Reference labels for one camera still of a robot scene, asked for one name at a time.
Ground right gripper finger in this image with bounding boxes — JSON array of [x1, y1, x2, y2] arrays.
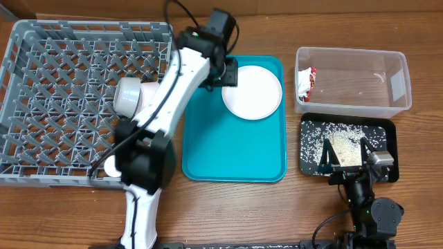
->
[[360, 137, 377, 165], [318, 138, 341, 168]]

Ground large white plate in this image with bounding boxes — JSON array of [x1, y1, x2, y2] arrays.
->
[[221, 66, 282, 120]]

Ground red snack wrapper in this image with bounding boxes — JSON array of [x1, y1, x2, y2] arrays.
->
[[298, 67, 316, 102]]

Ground white paper cup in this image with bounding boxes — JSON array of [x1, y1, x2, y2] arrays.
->
[[103, 155, 121, 178]]

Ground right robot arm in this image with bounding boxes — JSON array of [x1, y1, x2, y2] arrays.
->
[[311, 137, 404, 249]]

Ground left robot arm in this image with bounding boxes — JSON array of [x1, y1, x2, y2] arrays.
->
[[104, 9, 239, 248]]

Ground black waste tray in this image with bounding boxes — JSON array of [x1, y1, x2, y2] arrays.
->
[[299, 113, 399, 183]]

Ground spilled rice grains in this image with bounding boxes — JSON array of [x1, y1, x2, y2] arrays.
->
[[299, 120, 387, 176]]

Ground teal serving tray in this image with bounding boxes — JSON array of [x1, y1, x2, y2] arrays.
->
[[180, 55, 288, 183]]

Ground clear plastic bin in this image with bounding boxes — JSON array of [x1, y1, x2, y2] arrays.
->
[[294, 47, 413, 118]]

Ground grey plastic dish rack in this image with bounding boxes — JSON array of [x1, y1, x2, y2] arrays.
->
[[1, 20, 172, 187]]

